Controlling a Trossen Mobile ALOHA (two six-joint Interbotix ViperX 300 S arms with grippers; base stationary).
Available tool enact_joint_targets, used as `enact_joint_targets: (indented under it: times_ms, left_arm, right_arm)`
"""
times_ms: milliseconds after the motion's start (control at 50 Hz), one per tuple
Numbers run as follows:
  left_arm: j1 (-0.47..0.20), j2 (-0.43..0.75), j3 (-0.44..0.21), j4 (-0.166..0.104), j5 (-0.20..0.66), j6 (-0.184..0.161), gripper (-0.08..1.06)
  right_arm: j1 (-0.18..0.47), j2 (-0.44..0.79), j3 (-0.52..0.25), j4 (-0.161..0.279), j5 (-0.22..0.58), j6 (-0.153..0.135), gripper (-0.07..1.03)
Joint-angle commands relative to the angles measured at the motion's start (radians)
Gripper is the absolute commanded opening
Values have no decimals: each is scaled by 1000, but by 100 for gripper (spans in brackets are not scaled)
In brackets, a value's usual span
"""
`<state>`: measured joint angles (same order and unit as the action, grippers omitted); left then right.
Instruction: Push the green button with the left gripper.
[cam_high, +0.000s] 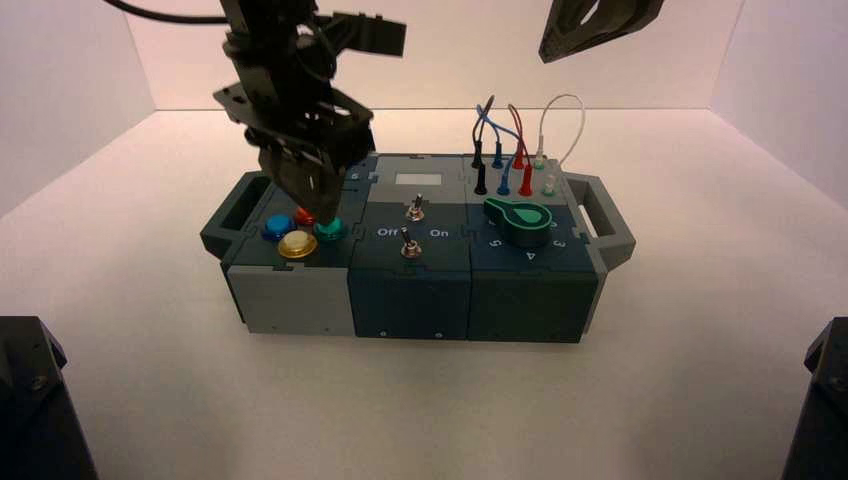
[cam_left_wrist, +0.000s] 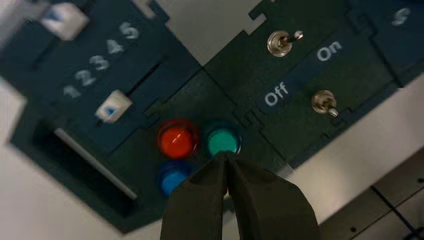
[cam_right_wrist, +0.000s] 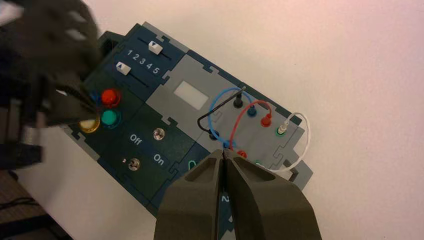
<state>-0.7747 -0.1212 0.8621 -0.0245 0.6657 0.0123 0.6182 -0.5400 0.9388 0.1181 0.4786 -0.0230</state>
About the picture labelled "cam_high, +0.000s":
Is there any red jumper cable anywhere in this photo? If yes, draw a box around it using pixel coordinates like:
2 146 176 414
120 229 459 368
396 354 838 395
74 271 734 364
506 103 535 199

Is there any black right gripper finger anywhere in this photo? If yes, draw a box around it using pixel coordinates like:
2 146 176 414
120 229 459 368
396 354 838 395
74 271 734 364
539 0 599 65
543 0 668 65

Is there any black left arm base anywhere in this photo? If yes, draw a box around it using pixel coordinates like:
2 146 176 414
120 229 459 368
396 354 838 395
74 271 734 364
0 315 101 480

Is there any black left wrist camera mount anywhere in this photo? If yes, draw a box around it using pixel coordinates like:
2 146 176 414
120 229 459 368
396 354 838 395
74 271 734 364
317 11 407 58

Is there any yellow push button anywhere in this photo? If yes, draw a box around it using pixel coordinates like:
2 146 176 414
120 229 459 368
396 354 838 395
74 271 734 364
277 231 319 260

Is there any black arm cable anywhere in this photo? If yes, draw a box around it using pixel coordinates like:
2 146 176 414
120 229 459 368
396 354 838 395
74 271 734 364
102 0 231 26

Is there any blue push button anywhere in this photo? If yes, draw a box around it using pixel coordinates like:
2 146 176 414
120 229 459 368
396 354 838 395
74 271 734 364
260 214 297 242

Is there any black jumper cable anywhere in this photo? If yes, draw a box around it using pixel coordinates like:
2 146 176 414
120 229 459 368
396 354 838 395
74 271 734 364
470 94 498 197

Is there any green rotary knob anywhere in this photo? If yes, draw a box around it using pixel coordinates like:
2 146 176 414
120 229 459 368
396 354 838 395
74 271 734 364
482 197 554 249

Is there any blue jumper cable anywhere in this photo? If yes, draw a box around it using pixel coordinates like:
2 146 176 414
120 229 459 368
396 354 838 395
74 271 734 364
475 103 525 197

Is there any green push button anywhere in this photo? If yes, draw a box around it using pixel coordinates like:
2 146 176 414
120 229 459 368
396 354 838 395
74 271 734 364
312 217 348 242

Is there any teal and grey task box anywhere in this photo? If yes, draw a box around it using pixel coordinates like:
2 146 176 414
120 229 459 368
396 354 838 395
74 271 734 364
199 152 638 345

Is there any white jumper cable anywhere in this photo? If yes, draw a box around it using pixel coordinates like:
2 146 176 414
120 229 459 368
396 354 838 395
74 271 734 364
533 93 587 198

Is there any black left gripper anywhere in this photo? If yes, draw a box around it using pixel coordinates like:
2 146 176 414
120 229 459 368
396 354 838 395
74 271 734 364
213 82 376 225

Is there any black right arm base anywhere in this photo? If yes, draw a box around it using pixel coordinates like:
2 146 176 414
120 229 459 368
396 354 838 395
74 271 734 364
780 317 848 480

